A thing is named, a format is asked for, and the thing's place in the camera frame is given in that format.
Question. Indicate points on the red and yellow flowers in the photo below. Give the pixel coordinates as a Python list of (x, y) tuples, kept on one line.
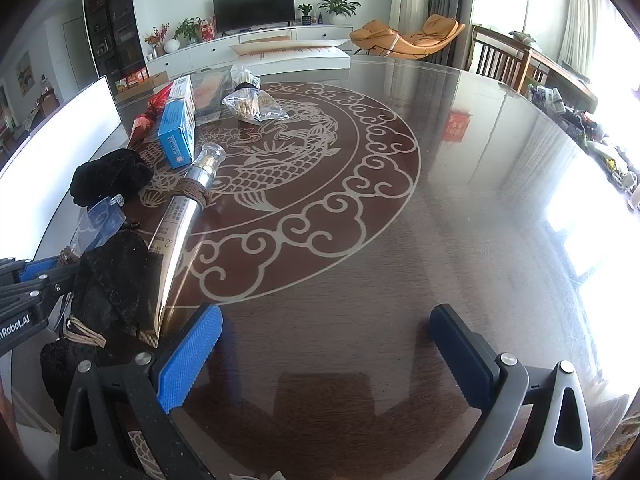
[(155, 37)]

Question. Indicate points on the black television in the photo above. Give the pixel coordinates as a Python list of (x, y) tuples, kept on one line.
[(252, 5)]

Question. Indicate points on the bushy potted green plant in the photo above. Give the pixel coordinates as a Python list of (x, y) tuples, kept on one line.
[(187, 30)]

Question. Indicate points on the dark wooden chair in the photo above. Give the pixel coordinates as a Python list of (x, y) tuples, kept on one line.
[(500, 57)]

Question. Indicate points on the flat white box orange lid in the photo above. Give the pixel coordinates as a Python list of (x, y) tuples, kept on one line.
[(300, 57)]

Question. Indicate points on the red gift box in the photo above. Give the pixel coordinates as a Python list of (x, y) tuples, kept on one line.
[(207, 30)]

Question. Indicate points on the phone case in clear bag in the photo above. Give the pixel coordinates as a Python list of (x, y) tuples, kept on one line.
[(207, 92)]

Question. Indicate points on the orange rocking lounge chair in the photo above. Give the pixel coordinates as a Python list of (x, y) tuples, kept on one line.
[(400, 40)]

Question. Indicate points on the round white vase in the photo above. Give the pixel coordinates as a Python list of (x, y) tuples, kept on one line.
[(171, 45)]

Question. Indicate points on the brown cardboard box with snacks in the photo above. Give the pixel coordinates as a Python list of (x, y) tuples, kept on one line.
[(140, 85)]

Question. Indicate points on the clear plastic tag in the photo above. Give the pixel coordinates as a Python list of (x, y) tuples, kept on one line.
[(102, 222)]

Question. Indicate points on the white sheer curtain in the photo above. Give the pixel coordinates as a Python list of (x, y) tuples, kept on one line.
[(575, 15)]

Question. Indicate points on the white cardboard box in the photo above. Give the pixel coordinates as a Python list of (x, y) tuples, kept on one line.
[(60, 130)]

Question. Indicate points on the blue carton box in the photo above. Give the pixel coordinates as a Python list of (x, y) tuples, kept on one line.
[(177, 130)]

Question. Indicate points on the dark display cabinet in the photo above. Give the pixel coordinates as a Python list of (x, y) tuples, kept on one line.
[(112, 20)]

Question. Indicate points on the row of small clutter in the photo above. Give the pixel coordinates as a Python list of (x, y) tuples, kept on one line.
[(590, 130)]

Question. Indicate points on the white tv cabinet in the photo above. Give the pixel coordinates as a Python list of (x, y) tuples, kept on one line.
[(200, 52)]

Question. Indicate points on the wooden side desk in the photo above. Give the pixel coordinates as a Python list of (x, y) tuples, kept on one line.
[(560, 72)]

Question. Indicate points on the clear bag of small sticks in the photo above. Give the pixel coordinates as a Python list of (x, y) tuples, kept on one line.
[(250, 102)]

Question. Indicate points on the small potted green plant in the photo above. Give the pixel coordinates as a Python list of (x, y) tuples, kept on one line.
[(305, 12)]

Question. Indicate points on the large potted green plant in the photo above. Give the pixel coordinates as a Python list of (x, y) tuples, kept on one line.
[(340, 6)]

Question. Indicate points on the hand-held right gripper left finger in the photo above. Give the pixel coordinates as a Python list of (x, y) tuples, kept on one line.
[(192, 352)]

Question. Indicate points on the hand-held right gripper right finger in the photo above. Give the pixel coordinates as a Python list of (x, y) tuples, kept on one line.
[(460, 355)]

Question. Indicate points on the white door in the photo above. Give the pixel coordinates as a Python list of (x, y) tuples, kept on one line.
[(77, 55)]

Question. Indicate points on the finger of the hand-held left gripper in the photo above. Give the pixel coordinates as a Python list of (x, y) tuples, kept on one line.
[(40, 269)]

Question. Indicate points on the framed wall picture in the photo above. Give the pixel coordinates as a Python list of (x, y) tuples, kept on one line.
[(25, 74)]

